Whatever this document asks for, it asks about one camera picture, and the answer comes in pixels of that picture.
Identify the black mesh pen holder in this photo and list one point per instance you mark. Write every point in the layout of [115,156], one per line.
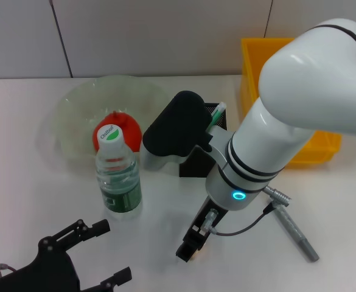
[193,167]

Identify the red-orange fruit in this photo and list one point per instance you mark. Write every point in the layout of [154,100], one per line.
[132,130]

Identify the grey marker pen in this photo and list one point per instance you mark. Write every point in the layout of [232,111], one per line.
[296,231]

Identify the clear plastic water bottle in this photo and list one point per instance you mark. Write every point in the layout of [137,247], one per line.
[120,188]

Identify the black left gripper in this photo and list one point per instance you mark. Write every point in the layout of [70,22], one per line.
[43,273]

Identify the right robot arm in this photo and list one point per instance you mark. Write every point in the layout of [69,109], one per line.
[287,121]

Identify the yellow plastic bin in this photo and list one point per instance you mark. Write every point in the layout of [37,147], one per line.
[250,61]

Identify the green glass fruit plate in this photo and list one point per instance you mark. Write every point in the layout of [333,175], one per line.
[74,100]

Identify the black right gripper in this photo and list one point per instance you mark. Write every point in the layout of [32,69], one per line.
[205,222]

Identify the green utility knife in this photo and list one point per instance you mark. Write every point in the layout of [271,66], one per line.
[217,115]

